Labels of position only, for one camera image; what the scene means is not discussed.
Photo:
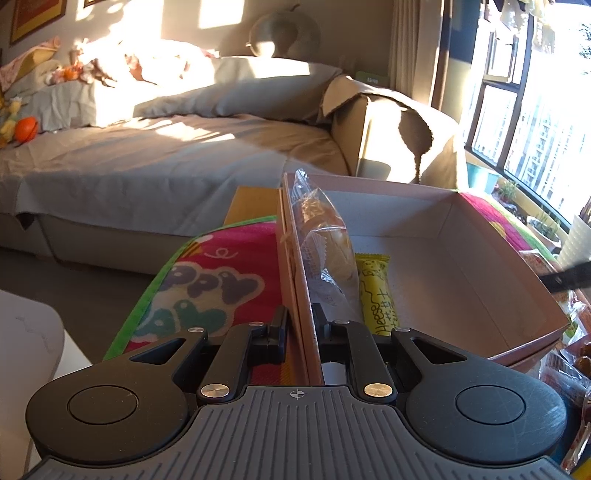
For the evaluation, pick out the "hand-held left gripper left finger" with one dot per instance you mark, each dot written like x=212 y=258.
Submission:
x=280 y=333

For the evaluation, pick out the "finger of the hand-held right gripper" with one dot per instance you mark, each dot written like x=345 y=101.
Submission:
x=568 y=277

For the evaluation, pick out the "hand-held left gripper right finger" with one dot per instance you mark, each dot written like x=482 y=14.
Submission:
x=318 y=324

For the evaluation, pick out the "pink cardboard box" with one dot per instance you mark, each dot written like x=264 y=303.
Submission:
x=443 y=258

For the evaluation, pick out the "orange snack packet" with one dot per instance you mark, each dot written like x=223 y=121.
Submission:
x=538 y=263

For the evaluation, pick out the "white lattice basket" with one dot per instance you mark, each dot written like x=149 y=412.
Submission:
x=577 y=244

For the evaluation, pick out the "yellow snack bar packet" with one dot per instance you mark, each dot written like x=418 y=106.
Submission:
x=377 y=295

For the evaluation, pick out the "colourful printed mat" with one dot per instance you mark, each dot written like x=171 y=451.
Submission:
x=212 y=286

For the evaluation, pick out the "clear wrapped cake packet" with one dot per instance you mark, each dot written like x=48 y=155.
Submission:
x=323 y=240

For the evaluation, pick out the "clear wrapped pastry packet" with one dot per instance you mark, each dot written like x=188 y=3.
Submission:
x=570 y=374

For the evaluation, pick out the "potted green plant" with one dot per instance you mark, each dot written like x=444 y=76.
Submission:
x=508 y=189

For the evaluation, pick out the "teal container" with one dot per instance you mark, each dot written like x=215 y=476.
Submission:
x=475 y=175

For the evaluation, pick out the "dark framed window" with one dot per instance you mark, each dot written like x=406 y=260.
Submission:
x=521 y=92

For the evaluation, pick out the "brown cardboard box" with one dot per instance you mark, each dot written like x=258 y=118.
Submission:
x=392 y=134

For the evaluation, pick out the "bed with grey sheet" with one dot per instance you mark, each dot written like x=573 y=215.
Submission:
x=138 y=161

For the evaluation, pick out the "green digital clock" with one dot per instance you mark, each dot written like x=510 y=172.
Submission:
x=373 y=79

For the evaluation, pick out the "beige curtain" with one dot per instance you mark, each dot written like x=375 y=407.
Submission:
x=415 y=50

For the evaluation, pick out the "grey neck pillow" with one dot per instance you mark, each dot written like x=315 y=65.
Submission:
x=286 y=32

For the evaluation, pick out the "grey folded blanket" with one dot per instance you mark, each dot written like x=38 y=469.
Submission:
x=60 y=106

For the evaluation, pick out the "orange toy ball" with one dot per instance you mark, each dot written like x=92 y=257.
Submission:
x=26 y=129

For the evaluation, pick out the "pile of plush toys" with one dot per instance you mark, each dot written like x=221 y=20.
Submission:
x=74 y=69

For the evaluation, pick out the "yellow plush toy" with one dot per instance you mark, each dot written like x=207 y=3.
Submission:
x=9 y=121

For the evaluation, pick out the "red framed picture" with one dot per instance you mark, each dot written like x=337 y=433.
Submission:
x=36 y=18

